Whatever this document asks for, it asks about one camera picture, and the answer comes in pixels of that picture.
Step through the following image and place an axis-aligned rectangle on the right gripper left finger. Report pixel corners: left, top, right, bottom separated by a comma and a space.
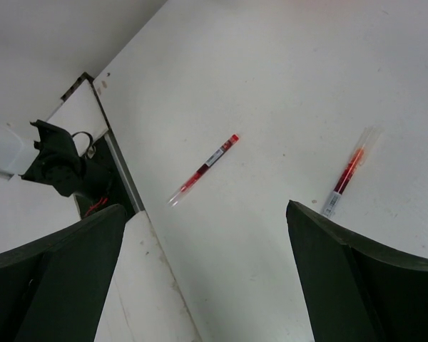
0, 204, 126, 341

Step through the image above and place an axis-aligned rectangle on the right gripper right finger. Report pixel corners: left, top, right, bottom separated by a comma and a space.
286, 201, 428, 341

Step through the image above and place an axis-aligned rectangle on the red pen with white cap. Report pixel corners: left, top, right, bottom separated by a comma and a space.
321, 126, 382, 219

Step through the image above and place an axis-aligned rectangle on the red pen lower left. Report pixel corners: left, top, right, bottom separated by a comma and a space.
168, 134, 240, 207

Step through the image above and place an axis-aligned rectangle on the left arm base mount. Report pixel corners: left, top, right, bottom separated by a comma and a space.
18, 119, 143, 222

